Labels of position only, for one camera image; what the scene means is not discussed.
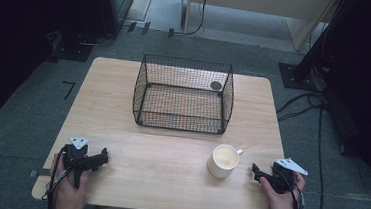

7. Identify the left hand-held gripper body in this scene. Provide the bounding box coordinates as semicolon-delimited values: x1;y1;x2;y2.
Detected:
60;136;90;190

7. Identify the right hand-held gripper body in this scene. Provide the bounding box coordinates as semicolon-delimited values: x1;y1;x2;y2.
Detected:
268;156;311;197

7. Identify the white cup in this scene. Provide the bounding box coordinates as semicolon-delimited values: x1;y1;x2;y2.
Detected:
205;142;244;181

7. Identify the black wire mesh basket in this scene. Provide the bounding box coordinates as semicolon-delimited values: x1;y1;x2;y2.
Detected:
130;52;238;136

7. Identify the person's right hand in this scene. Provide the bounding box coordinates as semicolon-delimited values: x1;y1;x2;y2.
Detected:
257;169;307;209

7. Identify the person's left hand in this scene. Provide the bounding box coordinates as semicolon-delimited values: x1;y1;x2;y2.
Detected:
47;152;92;209

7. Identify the grey tape strip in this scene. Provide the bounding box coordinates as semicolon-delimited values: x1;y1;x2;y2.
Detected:
28;168;52;179

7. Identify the black flat stand base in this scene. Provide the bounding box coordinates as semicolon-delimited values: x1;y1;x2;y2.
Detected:
50;31;99;64

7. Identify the dark curtain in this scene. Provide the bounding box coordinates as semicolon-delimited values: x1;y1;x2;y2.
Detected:
313;0;371;200
0;0;107;136

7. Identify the dark cabinet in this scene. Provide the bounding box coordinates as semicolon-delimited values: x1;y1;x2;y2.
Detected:
92;0;135;38

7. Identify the light wooden partition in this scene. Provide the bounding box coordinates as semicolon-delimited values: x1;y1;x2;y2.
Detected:
181;0;341;56

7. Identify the right hand-held gripper cable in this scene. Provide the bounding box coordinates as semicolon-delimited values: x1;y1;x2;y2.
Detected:
275;168;309;209

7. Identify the hand-held gripper cable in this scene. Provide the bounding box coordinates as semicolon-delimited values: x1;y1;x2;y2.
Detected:
275;168;309;209
40;143;71;209

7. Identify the left hand-held gripper cable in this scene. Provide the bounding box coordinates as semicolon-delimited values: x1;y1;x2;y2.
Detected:
40;143;71;209

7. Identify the bundle of black floor cables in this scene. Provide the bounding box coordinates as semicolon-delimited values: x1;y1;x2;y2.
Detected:
268;63;336;209

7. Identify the black floor cable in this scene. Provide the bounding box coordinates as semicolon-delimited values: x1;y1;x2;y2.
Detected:
79;21;131;50

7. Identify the black stand with base plate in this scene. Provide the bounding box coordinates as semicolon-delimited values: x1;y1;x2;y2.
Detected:
276;0;350;95

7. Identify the thin black hanging cable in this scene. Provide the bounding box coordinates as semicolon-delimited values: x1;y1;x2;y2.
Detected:
183;0;210;38

